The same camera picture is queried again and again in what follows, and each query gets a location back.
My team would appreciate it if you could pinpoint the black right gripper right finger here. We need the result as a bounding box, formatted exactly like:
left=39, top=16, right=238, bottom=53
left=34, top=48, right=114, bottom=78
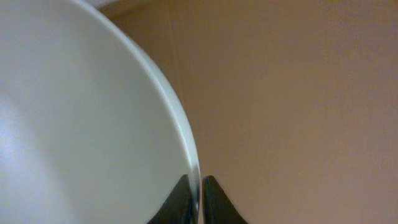
left=202, top=175, right=248, bottom=224

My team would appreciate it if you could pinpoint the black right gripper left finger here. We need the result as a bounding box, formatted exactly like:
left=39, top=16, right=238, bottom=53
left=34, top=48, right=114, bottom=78
left=147, top=174, right=195, bottom=224

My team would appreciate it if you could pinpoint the large cream bowl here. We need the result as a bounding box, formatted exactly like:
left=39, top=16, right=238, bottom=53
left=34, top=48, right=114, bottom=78
left=1, top=1, right=200, bottom=223

